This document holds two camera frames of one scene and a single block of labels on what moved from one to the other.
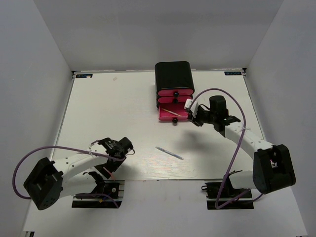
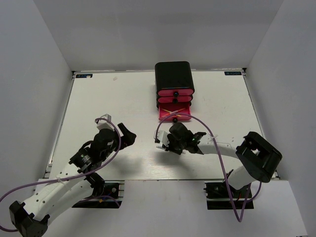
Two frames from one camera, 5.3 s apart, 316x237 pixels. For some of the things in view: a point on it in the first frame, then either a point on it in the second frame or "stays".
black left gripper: (110, 168) -> (129, 138)
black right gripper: (196, 120) -> (170, 138)
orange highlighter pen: (108, 172) -> (175, 111)
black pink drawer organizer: (174, 86) stays
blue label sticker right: (232, 73) stays
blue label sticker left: (84, 75) stays
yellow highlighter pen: (172, 112) stays
